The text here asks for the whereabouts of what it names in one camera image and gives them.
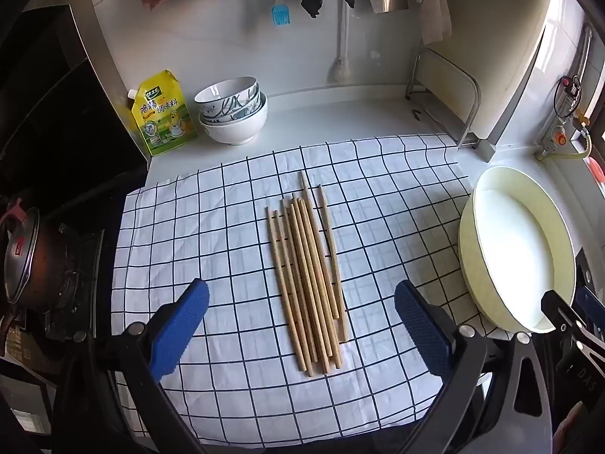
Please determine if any yellowish gas hose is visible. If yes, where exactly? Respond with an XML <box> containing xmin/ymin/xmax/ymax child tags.
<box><xmin>543</xmin><ymin>123</ymin><xmax>594</xmax><ymax>162</ymax></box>

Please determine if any black range hood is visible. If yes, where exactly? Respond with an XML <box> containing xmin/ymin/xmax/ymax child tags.
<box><xmin>0</xmin><ymin>5</ymin><xmax>147</xmax><ymax>199</ymax></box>

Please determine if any pile of wooden chopsticks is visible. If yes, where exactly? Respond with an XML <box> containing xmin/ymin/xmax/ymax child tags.
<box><xmin>265</xmin><ymin>170</ymin><xmax>349</xmax><ymax>379</ymax></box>

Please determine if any large white bowl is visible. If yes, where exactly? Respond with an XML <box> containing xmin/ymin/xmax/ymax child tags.
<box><xmin>199</xmin><ymin>92</ymin><xmax>268</xmax><ymax>146</ymax></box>

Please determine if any person's right hand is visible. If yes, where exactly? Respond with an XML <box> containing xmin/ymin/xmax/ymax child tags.
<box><xmin>555</xmin><ymin>402</ymin><xmax>587</xmax><ymax>454</ymax></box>

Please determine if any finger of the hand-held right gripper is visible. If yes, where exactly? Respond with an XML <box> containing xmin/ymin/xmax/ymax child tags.
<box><xmin>541</xmin><ymin>290</ymin><xmax>591</xmax><ymax>341</ymax></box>
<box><xmin>574</xmin><ymin>284</ymin><xmax>605</xmax><ymax>327</ymax></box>

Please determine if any steel pot lid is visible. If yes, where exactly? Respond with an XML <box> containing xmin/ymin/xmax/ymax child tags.
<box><xmin>0</xmin><ymin>197</ymin><xmax>41</xmax><ymax>303</ymax></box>

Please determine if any metal cutting board rack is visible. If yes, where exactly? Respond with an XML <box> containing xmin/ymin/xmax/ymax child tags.
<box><xmin>405</xmin><ymin>47</ymin><xmax>483</xmax><ymax>152</ymax></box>

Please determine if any blue patterned bowl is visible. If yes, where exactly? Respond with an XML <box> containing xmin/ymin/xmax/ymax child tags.
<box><xmin>194</xmin><ymin>76</ymin><xmax>259</xmax><ymax>105</ymax></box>
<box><xmin>199</xmin><ymin>89</ymin><xmax>262</xmax><ymax>123</ymax></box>

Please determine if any orange gas regulator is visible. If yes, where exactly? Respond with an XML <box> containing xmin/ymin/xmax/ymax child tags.
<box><xmin>539</xmin><ymin>125</ymin><xmax>570</xmax><ymax>159</ymax></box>

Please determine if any white cutting board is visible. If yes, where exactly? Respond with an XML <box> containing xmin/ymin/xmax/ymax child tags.
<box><xmin>465</xmin><ymin>0</ymin><xmax>554</xmax><ymax>164</ymax></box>

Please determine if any white round basin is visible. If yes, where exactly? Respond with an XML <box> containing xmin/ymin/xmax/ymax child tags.
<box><xmin>458</xmin><ymin>165</ymin><xmax>578</xmax><ymax>334</ymax></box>

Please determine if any black gas stove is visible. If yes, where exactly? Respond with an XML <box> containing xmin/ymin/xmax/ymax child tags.
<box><xmin>0</xmin><ymin>189</ymin><xmax>124</xmax><ymax>454</ymax></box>

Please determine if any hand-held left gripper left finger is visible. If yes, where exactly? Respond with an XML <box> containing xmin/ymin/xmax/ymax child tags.
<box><xmin>52</xmin><ymin>278</ymin><xmax>211</xmax><ymax>454</ymax></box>

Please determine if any black cable loop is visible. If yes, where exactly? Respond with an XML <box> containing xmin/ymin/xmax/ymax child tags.
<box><xmin>554</xmin><ymin>75</ymin><xmax>583</xmax><ymax>119</ymax></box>

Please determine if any brown cooking pot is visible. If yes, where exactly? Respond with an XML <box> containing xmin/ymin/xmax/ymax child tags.
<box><xmin>19</xmin><ymin>218</ymin><xmax>83</xmax><ymax>315</ymax></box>

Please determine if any white-handled dish brush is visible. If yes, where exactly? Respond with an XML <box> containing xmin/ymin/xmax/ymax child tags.
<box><xmin>327</xmin><ymin>0</ymin><xmax>353</xmax><ymax>85</ymax></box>

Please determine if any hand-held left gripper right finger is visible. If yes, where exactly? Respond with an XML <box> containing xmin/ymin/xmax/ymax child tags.
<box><xmin>394</xmin><ymin>279</ymin><xmax>554</xmax><ymax>454</ymax></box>

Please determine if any grey gas pipe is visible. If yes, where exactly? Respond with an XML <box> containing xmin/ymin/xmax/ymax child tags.
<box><xmin>574</xmin><ymin>23</ymin><xmax>594</xmax><ymax>119</ymax></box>

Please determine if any white hanging cloth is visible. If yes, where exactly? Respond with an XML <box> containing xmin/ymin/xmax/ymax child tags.
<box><xmin>416</xmin><ymin>0</ymin><xmax>453</xmax><ymax>45</ymax></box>

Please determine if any white black-checked cloth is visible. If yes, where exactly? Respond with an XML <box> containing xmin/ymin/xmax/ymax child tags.
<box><xmin>111</xmin><ymin>133</ymin><xmax>492</xmax><ymax>450</ymax></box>

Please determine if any yellow seasoning pouch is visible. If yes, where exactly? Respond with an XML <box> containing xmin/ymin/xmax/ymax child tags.
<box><xmin>127</xmin><ymin>70</ymin><xmax>199</xmax><ymax>158</ymax></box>

